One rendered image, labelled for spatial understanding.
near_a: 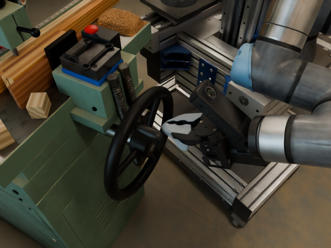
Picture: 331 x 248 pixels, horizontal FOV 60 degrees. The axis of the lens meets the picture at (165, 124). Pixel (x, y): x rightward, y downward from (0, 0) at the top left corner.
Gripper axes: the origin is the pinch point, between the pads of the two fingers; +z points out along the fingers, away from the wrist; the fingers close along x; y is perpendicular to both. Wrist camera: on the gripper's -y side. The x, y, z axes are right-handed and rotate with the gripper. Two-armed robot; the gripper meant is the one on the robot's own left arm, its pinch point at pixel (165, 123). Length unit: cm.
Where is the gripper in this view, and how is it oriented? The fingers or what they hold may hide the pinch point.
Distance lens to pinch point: 58.7
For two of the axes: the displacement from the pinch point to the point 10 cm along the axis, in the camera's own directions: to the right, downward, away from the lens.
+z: -7.6, -0.3, 6.5
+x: 5.1, -6.4, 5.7
